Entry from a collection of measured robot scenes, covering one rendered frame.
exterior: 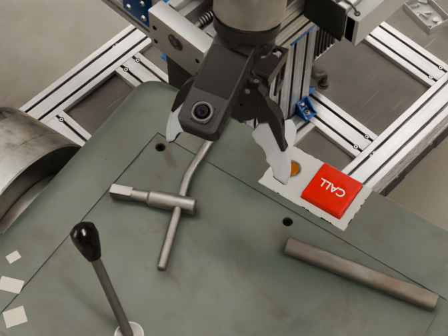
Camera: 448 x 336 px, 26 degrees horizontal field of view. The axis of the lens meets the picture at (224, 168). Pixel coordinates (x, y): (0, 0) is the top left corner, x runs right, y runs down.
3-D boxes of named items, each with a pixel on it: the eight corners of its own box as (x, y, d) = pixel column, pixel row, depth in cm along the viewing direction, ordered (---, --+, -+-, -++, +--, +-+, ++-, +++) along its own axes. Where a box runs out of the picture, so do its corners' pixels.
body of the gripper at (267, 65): (285, 91, 112) (299, 3, 103) (256, 134, 106) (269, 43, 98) (224, 71, 114) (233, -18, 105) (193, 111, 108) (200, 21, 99)
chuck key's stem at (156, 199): (109, 201, 129) (193, 217, 128) (107, 193, 127) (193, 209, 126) (114, 188, 130) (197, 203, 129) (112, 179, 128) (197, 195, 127)
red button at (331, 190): (361, 190, 131) (363, 182, 129) (339, 222, 128) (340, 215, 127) (323, 169, 133) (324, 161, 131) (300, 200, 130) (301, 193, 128)
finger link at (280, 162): (321, 155, 113) (286, 91, 109) (303, 187, 109) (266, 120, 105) (299, 159, 115) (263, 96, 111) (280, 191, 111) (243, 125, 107)
